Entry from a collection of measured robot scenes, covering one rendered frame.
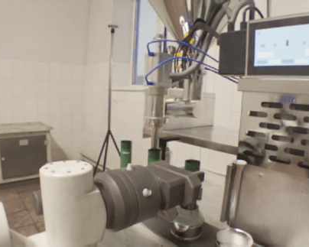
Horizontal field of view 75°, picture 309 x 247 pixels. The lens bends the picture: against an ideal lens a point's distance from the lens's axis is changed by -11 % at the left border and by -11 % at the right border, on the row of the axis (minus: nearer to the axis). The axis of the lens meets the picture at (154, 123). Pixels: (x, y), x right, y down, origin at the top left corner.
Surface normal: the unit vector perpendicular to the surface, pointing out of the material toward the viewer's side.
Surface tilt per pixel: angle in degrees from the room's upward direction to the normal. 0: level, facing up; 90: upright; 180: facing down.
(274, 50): 90
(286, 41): 90
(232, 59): 90
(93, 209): 87
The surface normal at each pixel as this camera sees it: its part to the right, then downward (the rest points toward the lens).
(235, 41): -0.73, 0.05
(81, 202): 0.68, 0.07
